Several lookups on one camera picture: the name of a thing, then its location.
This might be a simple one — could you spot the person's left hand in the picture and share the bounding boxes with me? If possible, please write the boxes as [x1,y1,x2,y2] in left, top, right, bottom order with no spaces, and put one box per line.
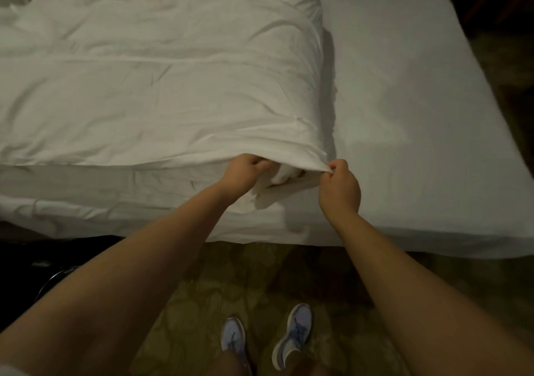
[217,153,280,206]

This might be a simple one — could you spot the person's right hand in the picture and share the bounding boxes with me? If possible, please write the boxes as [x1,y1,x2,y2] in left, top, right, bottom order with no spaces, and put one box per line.
[319,159,362,231]

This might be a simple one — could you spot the white bed sheet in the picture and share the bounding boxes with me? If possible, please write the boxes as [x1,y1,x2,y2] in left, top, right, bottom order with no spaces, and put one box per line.
[0,0,534,260]

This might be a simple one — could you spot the white duvet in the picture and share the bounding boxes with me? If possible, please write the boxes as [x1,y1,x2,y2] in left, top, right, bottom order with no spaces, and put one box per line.
[0,0,330,218]

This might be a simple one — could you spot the person's left forearm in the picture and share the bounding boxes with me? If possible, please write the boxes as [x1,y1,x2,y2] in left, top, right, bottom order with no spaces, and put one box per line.
[0,184,235,376]

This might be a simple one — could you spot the person's right forearm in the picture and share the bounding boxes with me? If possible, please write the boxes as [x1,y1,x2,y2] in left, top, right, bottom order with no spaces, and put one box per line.
[334,213,534,376]

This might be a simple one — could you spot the person's white shoe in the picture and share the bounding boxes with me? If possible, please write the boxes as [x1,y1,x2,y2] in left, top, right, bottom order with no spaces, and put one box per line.
[271,302,314,371]
[220,315,251,373]

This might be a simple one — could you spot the person's right leg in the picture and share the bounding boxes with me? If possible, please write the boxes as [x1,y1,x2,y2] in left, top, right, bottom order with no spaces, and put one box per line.
[282,350,330,376]

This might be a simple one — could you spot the person's leg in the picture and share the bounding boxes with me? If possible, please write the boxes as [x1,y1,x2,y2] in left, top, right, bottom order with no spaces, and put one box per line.
[209,353,251,376]
[282,350,330,376]

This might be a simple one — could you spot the person's left leg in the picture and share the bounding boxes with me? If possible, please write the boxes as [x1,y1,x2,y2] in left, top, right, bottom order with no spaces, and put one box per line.
[209,353,251,376]

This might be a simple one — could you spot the black trash bin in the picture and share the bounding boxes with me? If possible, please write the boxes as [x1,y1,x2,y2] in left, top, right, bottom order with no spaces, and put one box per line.
[33,265,80,299]

